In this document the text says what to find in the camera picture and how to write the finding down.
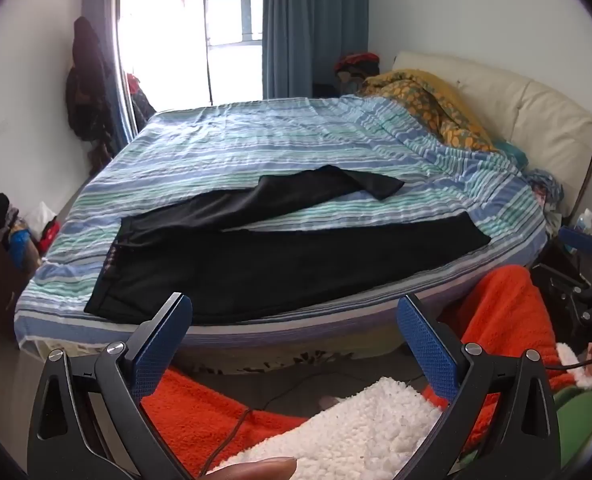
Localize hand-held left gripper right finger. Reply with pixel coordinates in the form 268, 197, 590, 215
397, 294, 561, 480

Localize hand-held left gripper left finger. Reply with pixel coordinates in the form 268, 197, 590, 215
27, 292, 197, 480

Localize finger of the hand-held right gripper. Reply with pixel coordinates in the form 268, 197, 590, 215
558, 226, 592, 267
532, 260, 592, 311

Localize black pants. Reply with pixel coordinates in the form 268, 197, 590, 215
84, 164, 492, 326

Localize person's left hand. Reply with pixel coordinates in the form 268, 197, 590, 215
207, 456, 297, 480

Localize blue patterned cloth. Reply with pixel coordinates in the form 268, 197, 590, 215
526, 169, 565, 211

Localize orange fleece garment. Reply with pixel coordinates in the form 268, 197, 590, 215
138, 265, 576, 478

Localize green cloth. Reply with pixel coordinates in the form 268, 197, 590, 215
550, 385, 592, 468

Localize teal pillow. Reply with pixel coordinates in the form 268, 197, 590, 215
496, 141, 530, 171

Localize white fleece lining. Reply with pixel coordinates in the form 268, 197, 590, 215
211, 376, 444, 480

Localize cream padded headboard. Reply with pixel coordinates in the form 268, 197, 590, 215
392, 51, 592, 218

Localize red bag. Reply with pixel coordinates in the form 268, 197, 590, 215
37, 217, 62, 256

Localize clothes heap on dresser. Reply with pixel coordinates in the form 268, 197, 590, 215
0, 192, 42, 271

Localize yellow patterned blanket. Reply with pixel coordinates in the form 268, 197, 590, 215
357, 70, 499, 153

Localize red garment by door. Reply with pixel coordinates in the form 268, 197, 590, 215
125, 73, 157, 118

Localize dark hanging coats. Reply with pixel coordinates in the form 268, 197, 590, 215
65, 16, 122, 176

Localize red and black clothes pile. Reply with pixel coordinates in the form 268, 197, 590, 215
333, 52, 381, 92

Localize narrow blue curtain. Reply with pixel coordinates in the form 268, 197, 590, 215
81, 0, 138, 141

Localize glass sliding door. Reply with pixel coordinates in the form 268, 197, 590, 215
112, 0, 265, 126

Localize wide blue curtain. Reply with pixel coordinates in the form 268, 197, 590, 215
262, 0, 371, 101

